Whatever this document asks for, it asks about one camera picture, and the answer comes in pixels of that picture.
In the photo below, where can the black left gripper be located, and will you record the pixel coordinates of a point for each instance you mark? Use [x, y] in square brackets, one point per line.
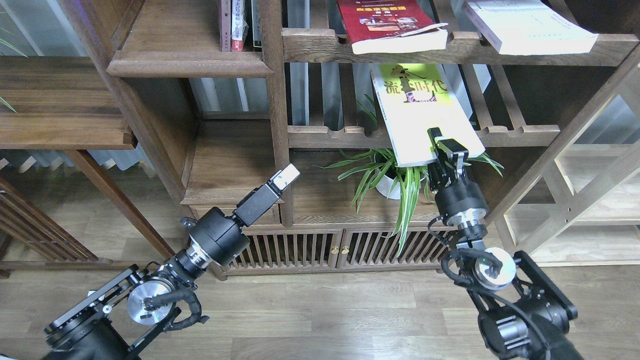
[218, 238]

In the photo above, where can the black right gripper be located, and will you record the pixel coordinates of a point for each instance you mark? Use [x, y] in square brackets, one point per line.
[459, 200]

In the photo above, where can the yellow green cover book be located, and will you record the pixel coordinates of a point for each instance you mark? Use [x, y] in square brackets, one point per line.
[415, 97]

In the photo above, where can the red cover book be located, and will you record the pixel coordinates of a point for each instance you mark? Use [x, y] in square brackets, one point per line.
[390, 27]

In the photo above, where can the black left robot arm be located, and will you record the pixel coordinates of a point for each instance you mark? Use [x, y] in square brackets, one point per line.
[164, 299]

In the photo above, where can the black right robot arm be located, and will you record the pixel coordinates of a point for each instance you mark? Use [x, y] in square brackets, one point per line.
[521, 312]

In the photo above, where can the light wooden shelf unit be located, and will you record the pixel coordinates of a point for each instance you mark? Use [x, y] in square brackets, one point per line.
[584, 207]

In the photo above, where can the white plant pot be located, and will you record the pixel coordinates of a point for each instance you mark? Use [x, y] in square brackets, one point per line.
[391, 188]

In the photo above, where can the green spider plant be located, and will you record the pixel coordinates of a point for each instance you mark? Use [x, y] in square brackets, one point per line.
[376, 162]

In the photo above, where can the dark wooden bookshelf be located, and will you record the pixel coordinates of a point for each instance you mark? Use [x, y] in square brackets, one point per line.
[216, 124]

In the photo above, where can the white lavender book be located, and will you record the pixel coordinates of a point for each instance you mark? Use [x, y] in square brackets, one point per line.
[527, 28]

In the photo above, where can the red white upright book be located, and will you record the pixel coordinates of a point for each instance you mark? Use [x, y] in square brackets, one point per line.
[238, 27]

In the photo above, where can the dark upright book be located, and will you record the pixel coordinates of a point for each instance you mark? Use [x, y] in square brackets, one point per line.
[256, 26]

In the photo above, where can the maroon upright book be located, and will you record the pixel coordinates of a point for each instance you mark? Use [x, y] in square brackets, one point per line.
[225, 9]

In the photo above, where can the dark wooden side table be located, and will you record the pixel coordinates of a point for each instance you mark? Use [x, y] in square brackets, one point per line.
[62, 103]

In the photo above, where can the dark slatted wooden rack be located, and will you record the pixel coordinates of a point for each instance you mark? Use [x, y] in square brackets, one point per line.
[22, 221]

